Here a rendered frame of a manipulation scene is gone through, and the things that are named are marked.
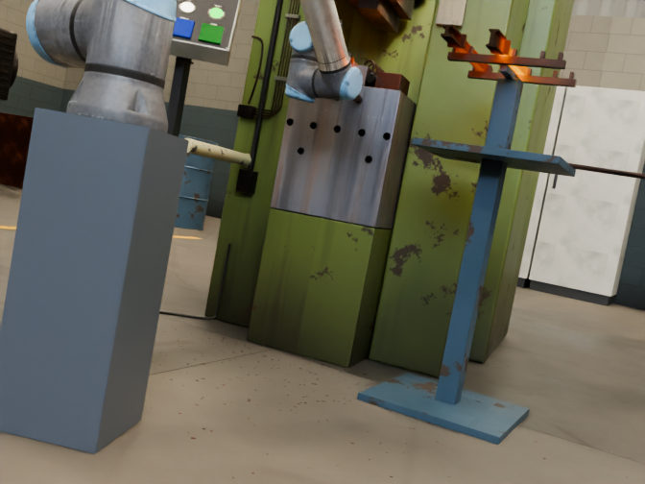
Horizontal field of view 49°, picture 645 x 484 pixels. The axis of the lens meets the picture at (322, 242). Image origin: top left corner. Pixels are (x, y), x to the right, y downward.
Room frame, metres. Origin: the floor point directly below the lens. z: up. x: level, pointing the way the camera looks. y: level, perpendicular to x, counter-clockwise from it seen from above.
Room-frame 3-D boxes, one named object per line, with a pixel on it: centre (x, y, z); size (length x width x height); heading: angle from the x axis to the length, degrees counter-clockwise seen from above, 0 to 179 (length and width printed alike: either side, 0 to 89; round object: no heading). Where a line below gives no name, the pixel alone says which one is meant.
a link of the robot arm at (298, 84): (2.08, 0.13, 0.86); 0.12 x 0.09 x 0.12; 55
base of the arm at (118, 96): (1.37, 0.43, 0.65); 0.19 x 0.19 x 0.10
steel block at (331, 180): (2.61, -0.07, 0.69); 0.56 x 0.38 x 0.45; 160
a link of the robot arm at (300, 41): (2.09, 0.14, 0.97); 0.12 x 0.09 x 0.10; 160
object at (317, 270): (2.61, -0.07, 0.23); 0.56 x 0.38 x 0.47; 160
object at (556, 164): (2.02, -0.44, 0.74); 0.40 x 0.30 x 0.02; 63
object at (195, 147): (2.45, 0.41, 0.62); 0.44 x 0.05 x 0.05; 160
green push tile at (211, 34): (2.41, 0.50, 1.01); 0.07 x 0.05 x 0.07; 95
